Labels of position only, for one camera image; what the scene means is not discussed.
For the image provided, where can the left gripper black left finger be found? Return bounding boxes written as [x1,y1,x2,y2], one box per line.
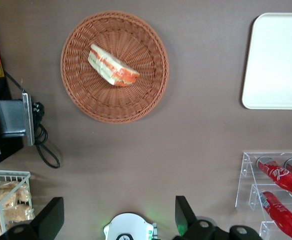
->
[32,196,65,240]

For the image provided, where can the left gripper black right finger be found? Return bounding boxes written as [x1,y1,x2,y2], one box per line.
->
[175,195,198,237]

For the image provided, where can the small beige snack item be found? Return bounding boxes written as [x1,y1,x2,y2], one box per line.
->
[87,43,140,88]

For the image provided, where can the round brown wicker basket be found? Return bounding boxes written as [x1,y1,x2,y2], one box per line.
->
[60,10,170,125]

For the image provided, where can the cream plastic tray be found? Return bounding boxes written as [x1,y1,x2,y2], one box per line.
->
[241,12,292,110]

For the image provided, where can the clear acrylic bottle rack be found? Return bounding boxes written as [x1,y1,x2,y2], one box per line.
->
[235,151,292,240]

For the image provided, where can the grey metal box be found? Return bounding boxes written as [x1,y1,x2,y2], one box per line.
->
[0,92,36,147]

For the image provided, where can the white wire basket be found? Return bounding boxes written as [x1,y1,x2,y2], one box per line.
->
[0,169,32,240]

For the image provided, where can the black power cable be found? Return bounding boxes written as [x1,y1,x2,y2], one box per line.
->
[3,69,61,169]

